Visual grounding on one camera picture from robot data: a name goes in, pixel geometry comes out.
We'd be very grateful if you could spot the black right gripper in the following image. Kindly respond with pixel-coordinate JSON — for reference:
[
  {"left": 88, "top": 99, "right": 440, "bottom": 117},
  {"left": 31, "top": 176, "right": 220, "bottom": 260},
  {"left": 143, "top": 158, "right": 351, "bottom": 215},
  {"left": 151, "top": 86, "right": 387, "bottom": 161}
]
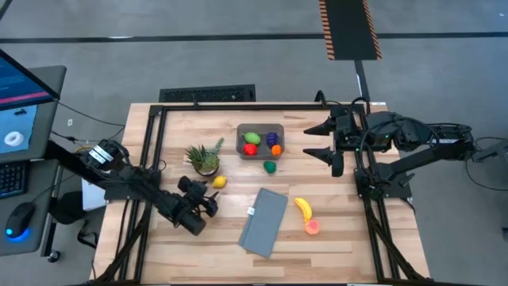
[{"left": 302, "top": 106, "right": 366, "bottom": 167}]

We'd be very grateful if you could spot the pink toy peach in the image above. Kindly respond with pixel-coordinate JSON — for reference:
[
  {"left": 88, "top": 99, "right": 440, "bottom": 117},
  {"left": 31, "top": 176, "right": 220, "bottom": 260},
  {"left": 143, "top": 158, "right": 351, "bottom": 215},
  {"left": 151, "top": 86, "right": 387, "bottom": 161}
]
[{"left": 303, "top": 218, "right": 321, "bottom": 236}]

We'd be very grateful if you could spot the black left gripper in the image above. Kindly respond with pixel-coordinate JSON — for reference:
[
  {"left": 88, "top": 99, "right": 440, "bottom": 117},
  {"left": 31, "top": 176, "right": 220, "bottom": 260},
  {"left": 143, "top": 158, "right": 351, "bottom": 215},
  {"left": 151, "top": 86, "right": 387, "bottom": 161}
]
[{"left": 174, "top": 191, "right": 220, "bottom": 237}]

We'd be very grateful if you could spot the grey tilted display panel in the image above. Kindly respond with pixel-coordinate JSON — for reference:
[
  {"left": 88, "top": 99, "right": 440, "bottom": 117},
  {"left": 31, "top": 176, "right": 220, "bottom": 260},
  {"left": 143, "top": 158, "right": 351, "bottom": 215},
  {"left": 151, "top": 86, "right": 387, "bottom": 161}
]
[{"left": 0, "top": 65, "right": 67, "bottom": 164}]

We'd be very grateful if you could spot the black aluminium table frame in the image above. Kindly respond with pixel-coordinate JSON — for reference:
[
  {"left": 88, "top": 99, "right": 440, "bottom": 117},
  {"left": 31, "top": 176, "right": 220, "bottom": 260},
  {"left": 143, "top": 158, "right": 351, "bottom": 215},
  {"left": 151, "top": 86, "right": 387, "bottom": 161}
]
[{"left": 90, "top": 101, "right": 432, "bottom": 286}]

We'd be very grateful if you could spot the folded grey cloth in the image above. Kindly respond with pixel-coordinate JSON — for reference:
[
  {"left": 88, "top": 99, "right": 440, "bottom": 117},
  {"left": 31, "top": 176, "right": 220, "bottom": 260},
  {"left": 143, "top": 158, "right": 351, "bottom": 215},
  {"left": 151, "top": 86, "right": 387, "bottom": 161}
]
[{"left": 237, "top": 187, "right": 289, "bottom": 259}]

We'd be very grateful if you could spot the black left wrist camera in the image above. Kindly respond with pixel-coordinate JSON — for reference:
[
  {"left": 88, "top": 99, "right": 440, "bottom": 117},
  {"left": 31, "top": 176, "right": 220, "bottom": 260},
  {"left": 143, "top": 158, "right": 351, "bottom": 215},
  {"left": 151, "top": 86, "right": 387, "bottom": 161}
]
[{"left": 177, "top": 176, "right": 208, "bottom": 199}]

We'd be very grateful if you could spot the black floor cable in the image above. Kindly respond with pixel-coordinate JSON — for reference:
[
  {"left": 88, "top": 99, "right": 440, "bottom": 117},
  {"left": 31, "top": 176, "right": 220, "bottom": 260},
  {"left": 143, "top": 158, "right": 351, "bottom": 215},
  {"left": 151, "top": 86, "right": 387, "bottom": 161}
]
[{"left": 464, "top": 136, "right": 508, "bottom": 191}]

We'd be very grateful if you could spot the black orange-striped cable ramp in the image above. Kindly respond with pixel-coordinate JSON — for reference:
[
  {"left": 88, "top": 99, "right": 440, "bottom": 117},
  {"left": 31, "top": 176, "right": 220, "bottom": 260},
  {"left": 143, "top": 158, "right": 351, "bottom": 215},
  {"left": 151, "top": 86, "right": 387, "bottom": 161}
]
[{"left": 318, "top": 0, "right": 383, "bottom": 61}]

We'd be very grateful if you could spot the black computer mouse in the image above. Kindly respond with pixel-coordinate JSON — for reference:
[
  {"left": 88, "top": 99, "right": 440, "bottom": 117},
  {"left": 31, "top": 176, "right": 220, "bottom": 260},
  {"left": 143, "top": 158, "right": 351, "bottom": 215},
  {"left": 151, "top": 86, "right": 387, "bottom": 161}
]
[{"left": 4, "top": 201, "right": 36, "bottom": 241}]

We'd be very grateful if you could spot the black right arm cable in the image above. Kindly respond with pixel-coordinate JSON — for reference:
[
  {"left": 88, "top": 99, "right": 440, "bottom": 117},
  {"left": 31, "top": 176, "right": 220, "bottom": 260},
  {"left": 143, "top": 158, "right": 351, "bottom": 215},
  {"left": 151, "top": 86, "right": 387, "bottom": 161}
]
[{"left": 315, "top": 90, "right": 372, "bottom": 117}]

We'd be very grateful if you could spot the black round stool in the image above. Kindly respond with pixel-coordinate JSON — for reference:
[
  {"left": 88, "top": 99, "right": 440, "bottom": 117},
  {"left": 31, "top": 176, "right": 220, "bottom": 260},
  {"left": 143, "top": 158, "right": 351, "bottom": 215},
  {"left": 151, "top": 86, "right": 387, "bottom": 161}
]
[{"left": 49, "top": 190, "right": 87, "bottom": 226}]

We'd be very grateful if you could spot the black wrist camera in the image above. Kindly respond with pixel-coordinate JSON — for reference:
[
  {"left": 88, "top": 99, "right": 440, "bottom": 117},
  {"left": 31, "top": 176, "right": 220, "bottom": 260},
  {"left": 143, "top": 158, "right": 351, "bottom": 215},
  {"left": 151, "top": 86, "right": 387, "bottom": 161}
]
[
  {"left": 330, "top": 150, "right": 345, "bottom": 179},
  {"left": 177, "top": 176, "right": 208, "bottom": 199}
]

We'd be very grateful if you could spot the potted succulent plant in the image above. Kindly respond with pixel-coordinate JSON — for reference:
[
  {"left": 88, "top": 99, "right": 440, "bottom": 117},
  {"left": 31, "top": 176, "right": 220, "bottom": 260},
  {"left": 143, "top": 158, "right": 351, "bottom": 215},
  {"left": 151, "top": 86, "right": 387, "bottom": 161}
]
[{"left": 184, "top": 137, "right": 225, "bottom": 178}]

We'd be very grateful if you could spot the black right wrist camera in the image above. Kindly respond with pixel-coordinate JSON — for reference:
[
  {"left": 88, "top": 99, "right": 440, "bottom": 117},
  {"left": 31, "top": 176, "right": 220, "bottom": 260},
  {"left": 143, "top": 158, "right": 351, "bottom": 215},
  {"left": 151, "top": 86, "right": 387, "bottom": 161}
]
[{"left": 330, "top": 150, "right": 345, "bottom": 179}]

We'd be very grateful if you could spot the black computer keyboard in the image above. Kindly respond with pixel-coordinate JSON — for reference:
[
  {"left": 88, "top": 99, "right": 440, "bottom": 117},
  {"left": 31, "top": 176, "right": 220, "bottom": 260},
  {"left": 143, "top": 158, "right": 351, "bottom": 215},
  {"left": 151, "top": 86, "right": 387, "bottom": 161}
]
[{"left": 0, "top": 160, "right": 29, "bottom": 199}]

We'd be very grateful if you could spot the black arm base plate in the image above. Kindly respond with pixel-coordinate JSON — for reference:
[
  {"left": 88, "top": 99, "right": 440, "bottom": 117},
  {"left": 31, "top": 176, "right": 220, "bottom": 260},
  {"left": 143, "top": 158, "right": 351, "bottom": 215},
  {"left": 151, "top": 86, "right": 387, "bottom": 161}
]
[
  {"left": 104, "top": 168, "right": 162, "bottom": 202},
  {"left": 354, "top": 166, "right": 414, "bottom": 200}
]

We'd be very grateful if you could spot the clear grey tupperware container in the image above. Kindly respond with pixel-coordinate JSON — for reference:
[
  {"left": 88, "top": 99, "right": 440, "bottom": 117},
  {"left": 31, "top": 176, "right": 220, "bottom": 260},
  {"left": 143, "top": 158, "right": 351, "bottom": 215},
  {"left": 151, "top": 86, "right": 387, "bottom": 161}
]
[{"left": 236, "top": 122, "right": 286, "bottom": 160}]

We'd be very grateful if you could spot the white box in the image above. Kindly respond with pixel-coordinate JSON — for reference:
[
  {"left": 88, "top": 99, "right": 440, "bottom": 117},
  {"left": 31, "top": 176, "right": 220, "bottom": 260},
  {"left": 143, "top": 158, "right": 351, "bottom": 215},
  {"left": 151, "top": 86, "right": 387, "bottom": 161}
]
[{"left": 81, "top": 174, "right": 109, "bottom": 211}]

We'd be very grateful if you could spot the thin black monitor cable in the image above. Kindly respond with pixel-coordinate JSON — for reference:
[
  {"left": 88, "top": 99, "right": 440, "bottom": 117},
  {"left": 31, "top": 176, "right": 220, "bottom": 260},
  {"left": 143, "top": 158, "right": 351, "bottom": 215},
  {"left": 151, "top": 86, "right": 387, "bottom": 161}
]
[{"left": 55, "top": 99, "right": 127, "bottom": 129}]

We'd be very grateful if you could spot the black stand foot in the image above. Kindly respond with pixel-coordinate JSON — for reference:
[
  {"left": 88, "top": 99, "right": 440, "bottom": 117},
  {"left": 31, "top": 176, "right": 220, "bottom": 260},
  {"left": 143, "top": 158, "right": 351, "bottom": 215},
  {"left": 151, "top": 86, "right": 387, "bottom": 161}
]
[{"left": 474, "top": 138, "right": 508, "bottom": 163}]

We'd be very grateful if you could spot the black framed computer monitor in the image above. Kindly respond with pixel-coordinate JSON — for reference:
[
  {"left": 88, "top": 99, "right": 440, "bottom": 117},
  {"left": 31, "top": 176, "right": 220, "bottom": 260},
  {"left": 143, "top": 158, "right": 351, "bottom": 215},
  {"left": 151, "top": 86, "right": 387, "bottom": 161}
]
[{"left": 0, "top": 48, "right": 61, "bottom": 111}]

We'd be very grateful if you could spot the yellow toy banana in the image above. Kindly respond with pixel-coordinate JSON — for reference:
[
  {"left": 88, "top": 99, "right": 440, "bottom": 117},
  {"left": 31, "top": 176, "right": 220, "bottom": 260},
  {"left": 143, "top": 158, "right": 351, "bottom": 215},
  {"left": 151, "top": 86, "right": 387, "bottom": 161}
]
[{"left": 293, "top": 197, "right": 314, "bottom": 222}]

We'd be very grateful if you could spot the grey side desk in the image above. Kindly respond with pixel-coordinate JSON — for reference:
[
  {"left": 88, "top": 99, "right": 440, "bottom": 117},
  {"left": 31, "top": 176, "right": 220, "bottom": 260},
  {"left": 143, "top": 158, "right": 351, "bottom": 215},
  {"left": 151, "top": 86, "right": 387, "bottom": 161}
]
[{"left": 0, "top": 158, "right": 61, "bottom": 257}]

